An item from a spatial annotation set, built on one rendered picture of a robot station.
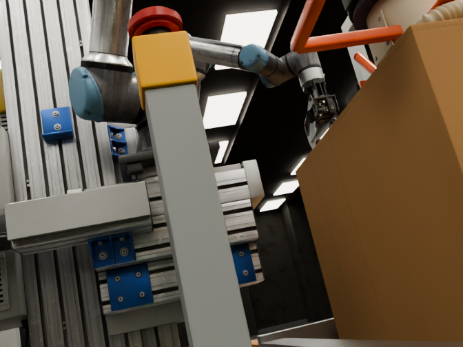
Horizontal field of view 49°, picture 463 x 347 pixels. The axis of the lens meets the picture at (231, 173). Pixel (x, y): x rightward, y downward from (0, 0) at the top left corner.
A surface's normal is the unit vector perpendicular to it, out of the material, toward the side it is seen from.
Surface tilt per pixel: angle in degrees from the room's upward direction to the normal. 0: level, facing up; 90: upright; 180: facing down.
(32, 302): 90
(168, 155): 90
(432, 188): 90
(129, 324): 90
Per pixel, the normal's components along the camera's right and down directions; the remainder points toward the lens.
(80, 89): -0.78, 0.12
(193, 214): 0.14, -0.30
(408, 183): -0.97, 0.17
